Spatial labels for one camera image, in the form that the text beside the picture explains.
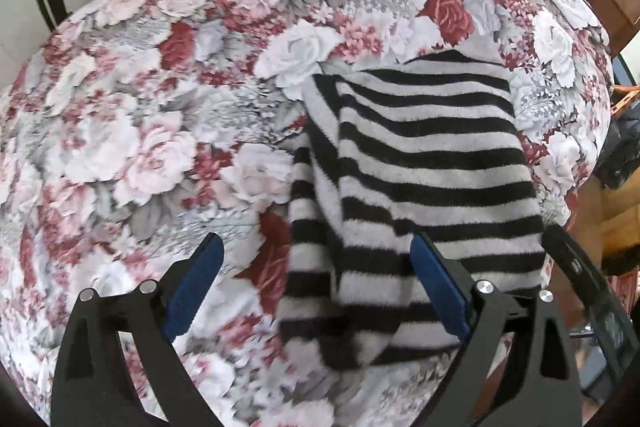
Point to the dark bag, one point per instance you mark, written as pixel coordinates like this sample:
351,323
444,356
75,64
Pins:
620,147

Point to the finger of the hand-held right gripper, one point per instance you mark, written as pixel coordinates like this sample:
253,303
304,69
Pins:
575,262

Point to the floral bed sheet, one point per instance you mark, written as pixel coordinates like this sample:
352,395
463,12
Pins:
150,132

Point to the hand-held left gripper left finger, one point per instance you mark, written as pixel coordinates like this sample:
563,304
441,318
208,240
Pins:
192,289

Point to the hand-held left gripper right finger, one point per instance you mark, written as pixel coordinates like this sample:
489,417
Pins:
442,289

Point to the black white striped sweater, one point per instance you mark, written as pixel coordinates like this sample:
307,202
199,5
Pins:
425,167

